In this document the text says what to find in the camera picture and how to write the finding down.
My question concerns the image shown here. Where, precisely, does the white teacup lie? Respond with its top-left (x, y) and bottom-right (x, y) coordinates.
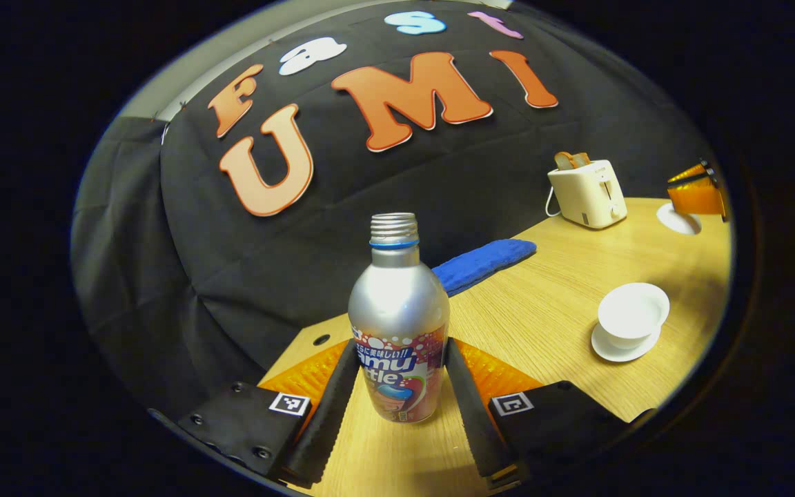
top-left (598, 282), bottom-right (671, 349)

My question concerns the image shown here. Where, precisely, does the white saucer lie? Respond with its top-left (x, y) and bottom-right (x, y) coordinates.
top-left (591, 321), bottom-right (663, 363)

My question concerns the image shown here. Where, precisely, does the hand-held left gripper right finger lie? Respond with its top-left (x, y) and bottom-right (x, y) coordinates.
top-left (444, 337), bottom-right (636, 487)

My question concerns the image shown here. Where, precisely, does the silver water bottle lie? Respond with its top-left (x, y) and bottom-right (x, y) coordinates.
top-left (348, 213), bottom-right (451, 424)

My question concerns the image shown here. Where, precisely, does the blue towel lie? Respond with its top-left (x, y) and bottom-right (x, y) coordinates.
top-left (432, 239), bottom-right (538, 298)

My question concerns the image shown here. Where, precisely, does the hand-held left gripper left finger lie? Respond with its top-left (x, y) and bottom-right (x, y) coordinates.
top-left (177, 338), bottom-right (364, 487)

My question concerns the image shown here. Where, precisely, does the white toaster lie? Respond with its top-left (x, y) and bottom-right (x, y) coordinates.
top-left (547, 160), bottom-right (627, 230)

